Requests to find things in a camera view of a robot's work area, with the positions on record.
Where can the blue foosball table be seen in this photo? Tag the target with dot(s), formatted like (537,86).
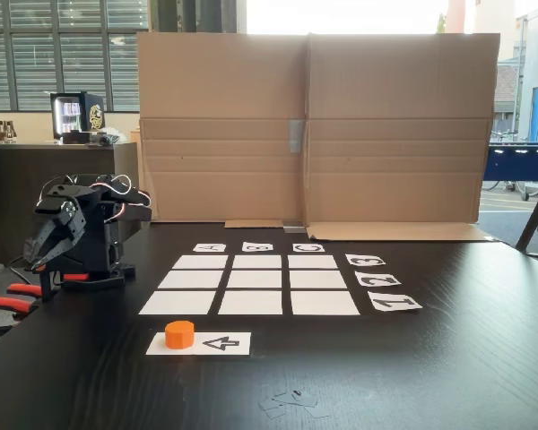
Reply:
(515,165)

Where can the large brown cardboard screen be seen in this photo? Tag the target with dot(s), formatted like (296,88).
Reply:
(385,134)

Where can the black stand leg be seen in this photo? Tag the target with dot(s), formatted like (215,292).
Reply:
(535,215)

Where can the paper sheet letter A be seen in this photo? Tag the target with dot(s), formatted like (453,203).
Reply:
(197,247)

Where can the brown glass bottle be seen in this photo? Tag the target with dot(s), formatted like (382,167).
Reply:
(6,132)
(0,132)

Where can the paper sheet letter C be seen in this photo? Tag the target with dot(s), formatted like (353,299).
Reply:
(297,247)

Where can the small black box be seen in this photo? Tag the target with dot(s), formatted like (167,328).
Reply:
(76,138)

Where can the white crumpled bag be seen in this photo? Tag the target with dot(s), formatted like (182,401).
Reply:
(116,133)

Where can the round orange token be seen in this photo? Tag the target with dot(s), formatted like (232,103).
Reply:
(179,336)

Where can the paper sheet number 2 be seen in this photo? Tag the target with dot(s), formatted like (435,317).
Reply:
(363,282)

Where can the black mini fridge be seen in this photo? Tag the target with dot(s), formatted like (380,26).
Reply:
(92,114)

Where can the dark wooden counter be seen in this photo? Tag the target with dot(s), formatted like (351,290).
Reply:
(9,192)

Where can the grey duct tape strip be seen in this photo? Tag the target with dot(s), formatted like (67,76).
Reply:
(294,227)
(296,136)

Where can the paper sheet number 1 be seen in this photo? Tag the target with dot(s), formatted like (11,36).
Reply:
(381,307)

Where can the black bar clamp red trigger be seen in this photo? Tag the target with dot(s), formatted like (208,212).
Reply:
(48,286)

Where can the white arrow paper sheet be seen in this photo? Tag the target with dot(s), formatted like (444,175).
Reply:
(224,344)

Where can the paper sheet number 3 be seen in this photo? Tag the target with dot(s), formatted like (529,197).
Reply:
(352,257)

